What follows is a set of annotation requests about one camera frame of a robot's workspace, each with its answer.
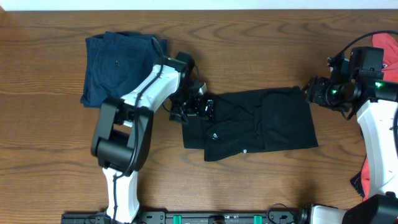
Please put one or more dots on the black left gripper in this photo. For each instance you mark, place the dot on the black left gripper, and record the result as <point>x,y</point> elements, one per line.
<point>201,107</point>

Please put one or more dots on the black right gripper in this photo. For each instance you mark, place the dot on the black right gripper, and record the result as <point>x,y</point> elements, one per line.
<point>316,86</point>

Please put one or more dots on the black polo shirt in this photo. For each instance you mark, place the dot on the black polo shirt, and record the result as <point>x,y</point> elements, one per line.
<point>267,120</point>

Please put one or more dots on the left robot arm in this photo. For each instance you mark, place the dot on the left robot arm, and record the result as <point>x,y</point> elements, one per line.
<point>123,132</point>

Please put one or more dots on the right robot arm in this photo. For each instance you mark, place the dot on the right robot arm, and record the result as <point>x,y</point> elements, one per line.
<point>356,88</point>

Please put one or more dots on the red shirt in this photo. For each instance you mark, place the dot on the red shirt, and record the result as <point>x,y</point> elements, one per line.
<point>389,45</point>

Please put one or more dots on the folded dark blue shorts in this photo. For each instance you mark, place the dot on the folded dark blue shorts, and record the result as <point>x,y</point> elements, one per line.
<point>117,62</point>

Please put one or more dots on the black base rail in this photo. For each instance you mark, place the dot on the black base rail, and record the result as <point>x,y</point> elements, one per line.
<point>160,217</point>

